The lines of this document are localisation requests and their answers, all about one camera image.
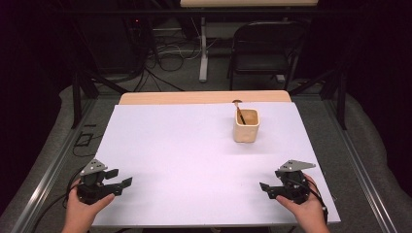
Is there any left hand-held gripper cable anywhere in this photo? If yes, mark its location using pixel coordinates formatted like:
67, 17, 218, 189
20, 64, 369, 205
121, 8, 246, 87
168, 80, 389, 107
62, 168, 86, 209

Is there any person's right hand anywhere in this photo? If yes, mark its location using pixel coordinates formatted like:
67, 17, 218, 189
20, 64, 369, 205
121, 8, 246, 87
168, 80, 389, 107
275, 174, 330, 233

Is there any white board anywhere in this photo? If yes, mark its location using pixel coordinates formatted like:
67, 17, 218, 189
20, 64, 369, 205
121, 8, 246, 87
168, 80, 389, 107
91, 101, 342, 227

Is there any black floor cable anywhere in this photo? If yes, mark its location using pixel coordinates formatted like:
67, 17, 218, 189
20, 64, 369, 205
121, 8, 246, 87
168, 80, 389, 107
30, 193, 76, 233

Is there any tangle of floor cables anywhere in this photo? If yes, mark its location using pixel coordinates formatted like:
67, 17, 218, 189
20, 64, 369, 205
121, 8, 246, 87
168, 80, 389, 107
132, 27, 202, 93

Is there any person's left hand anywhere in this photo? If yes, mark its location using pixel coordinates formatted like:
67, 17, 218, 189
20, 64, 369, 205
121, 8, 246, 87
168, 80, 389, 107
61, 179, 116, 233

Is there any hand-held gripper cable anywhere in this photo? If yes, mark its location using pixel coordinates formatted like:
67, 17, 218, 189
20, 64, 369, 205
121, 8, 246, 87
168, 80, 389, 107
62, 168, 86, 209
291, 178, 329, 225

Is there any white desk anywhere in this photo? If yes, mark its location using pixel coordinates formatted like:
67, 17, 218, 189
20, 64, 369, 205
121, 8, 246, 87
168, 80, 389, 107
180, 0, 322, 83

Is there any aluminium rail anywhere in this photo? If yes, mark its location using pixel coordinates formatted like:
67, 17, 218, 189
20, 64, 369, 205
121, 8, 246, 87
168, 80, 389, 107
324, 96, 401, 233
13, 98, 96, 233

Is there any black horizontal frame beam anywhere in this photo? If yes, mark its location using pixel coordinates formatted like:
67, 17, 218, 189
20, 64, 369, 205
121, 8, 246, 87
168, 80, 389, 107
57, 8, 358, 16

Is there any black metal stand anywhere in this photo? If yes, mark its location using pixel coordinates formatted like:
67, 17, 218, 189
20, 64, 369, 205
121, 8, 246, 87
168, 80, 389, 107
71, 69, 129, 130
289, 66, 348, 131

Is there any light wooden table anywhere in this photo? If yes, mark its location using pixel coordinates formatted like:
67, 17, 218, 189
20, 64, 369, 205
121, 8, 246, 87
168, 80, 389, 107
118, 89, 292, 106

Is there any dark computer tower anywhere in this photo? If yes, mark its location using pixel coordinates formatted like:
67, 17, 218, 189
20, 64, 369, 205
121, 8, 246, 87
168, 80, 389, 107
76, 14, 145, 75

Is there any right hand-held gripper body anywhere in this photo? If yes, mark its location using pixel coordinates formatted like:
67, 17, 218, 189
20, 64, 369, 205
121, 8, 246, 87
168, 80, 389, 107
273, 159, 317, 206

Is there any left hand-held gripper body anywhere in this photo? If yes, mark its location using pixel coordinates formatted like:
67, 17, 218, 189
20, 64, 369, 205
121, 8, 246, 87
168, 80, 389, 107
76, 158, 124, 206

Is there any cream square cup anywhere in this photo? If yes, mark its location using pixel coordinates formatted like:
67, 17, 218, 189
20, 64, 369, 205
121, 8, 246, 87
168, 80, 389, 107
232, 108, 261, 144

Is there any right hand-held gripper cable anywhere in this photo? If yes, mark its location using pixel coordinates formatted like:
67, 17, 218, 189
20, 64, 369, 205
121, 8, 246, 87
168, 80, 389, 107
291, 178, 329, 225

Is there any black folding chair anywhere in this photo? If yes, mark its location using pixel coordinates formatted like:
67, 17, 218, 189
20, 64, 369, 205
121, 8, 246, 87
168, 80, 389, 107
227, 20, 309, 91

